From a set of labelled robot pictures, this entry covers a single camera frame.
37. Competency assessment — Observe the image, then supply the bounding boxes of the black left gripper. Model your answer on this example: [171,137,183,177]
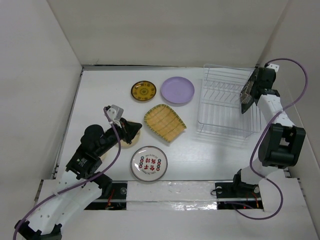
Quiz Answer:
[97,116,143,156]

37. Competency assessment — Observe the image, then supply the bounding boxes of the black floral square plate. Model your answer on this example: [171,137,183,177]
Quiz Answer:
[240,67,259,114]

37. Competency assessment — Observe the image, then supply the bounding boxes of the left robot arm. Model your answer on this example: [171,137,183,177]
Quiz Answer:
[13,118,142,240]

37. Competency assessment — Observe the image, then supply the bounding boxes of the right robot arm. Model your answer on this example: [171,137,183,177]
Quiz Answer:
[231,67,306,197]

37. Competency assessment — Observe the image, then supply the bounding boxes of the cream plate with motifs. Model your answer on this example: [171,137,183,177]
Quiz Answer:
[120,130,141,149]

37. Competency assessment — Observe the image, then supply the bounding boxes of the bamboo weave pattern tray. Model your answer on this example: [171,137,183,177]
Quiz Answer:
[143,103,187,144]

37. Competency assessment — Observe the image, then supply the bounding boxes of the white plate red characters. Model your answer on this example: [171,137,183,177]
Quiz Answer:
[130,146,168,183]

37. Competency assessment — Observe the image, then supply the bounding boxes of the cream plate with ink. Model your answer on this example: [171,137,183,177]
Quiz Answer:
[99,152,108,162]

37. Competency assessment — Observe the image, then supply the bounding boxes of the yellow brown patterned plate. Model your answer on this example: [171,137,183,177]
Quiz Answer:
[130,80,157,102]

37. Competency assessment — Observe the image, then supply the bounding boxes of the purple round plate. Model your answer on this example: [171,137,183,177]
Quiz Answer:
[160,76,195,104]

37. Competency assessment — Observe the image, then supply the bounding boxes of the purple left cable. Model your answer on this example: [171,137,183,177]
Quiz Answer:
[12,106,122,240]

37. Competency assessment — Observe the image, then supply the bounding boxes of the purple cable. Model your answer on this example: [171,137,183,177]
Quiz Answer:
[12,106,122,240]
[234,57,309,221]

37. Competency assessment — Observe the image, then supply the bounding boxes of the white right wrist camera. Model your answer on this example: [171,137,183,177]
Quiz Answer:
[264,63,280,73]

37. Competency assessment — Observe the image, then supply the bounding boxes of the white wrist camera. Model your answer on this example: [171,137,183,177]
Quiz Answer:
[103,104,124,128]
[264,63,280,73]

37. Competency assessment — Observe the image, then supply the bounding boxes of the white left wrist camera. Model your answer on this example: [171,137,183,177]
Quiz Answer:
[103,104,124,128]

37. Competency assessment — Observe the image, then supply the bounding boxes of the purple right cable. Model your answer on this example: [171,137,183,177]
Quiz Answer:
[234,57,309,221]

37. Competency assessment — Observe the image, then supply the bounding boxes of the white wire dish rack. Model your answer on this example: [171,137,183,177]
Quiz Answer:
[197,64,263,139]

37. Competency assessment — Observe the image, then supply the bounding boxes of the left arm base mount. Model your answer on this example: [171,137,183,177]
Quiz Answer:
[85,181,128,211]

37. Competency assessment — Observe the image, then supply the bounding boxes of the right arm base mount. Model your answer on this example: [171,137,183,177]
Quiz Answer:
[210,174,264,210]

